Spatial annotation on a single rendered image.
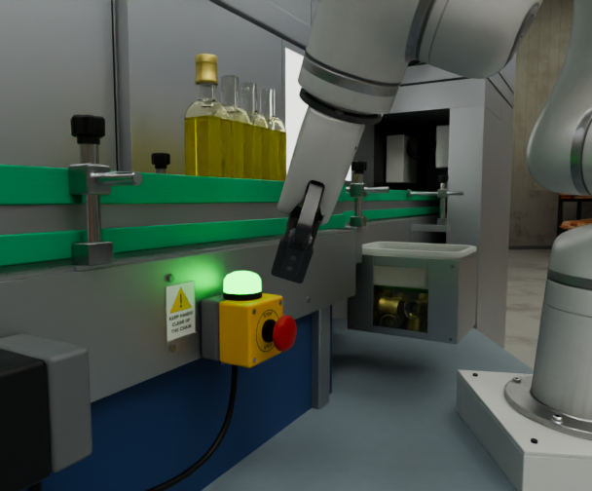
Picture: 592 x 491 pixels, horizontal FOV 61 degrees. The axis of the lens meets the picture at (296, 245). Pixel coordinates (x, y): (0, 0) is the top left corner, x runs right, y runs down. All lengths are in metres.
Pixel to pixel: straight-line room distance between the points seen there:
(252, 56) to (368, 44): 0.79
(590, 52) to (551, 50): 12.03
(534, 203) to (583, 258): 11.52
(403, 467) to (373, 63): 0.53
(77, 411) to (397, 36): 0.35
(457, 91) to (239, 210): 1.26
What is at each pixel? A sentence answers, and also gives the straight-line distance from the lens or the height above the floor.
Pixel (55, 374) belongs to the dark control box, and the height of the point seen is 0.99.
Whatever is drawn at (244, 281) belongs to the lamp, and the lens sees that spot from 0.57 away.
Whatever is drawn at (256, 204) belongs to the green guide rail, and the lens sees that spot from 0.70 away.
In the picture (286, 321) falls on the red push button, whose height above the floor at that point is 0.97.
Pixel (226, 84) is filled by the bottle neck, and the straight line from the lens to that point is 0.88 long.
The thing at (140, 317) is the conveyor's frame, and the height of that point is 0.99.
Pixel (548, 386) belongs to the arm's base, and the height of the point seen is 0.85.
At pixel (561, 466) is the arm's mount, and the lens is 0.73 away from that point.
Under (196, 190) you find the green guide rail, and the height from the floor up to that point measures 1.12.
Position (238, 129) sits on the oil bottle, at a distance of 0.85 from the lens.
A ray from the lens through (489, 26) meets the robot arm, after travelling 0.39.
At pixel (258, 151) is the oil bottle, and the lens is 0.90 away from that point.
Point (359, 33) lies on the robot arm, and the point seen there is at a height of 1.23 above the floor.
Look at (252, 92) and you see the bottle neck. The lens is 0.93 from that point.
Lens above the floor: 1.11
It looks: 5 degrees down
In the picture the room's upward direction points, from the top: straight up
